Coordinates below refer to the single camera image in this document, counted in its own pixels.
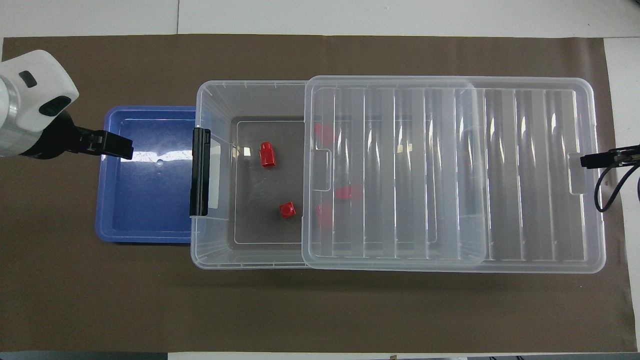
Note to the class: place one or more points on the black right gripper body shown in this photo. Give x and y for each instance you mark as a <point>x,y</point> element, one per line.
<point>627,154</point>

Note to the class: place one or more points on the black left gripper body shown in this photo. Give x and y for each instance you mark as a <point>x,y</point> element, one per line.
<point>55,137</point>

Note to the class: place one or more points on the clear ribbed plastic lid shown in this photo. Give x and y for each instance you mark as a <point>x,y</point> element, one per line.
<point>525,175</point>

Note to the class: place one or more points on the red block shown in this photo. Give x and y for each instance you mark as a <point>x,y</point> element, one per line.
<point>348,192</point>
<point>324,134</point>
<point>324,215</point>
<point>287,210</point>
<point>267,154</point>

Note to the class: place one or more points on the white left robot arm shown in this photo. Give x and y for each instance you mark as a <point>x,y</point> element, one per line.
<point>35,100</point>

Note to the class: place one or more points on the blue plastic tray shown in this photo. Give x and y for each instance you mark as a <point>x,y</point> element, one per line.
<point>145,200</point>

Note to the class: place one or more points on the black box latch clip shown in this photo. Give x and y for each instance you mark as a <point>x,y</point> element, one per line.
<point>200,172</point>

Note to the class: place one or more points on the clear plastic storage box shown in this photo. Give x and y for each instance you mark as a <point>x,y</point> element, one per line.
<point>250,100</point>

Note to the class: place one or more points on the brown paper table mat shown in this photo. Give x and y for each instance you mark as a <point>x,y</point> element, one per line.
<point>150,300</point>

